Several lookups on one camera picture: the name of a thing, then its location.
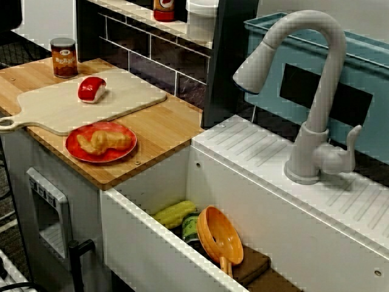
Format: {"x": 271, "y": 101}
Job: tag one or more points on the tan toy chicken piece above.
{"x": 106, "y": 141}

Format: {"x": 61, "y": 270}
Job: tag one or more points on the yellow toy corn cob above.
{"x": 173, "y": 213}

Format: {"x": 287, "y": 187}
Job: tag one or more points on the white toy sink unit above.
{"x": 258, "y": 188}

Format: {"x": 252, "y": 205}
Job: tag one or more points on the green toy can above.
{"x": 190, "y": 225}

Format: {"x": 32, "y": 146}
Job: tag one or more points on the orange plastic strainer pan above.
{"x": 218, "y": 234}

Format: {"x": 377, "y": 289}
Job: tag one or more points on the red round plate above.
{"x": 91, "y": 157}

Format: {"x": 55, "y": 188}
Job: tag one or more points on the red white toy sushi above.
{"x": 89, "y": 88}

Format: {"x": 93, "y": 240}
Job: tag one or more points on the white round container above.
{"x": 200, "y": 21}

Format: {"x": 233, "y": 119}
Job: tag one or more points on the grey toy faucet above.
{"x": 319, "y": 106}

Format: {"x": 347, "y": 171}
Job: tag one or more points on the red yellow bottle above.
{"x": 164, "y": 10}

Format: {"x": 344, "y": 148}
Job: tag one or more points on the light wooden cutting board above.
{"x": 54, "y": 106}

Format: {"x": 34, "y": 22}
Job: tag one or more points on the brown beans can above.
{"x": 64, "y": 61}

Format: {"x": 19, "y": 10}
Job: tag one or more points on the teal plastic bin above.
{"x": 358, "y": 76}

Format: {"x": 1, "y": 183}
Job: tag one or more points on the dark grey upright post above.
{"x": 225, "y": 76}

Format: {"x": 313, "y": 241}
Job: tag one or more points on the silver aluminium frame rail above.
{"x": 9, "y": 270}

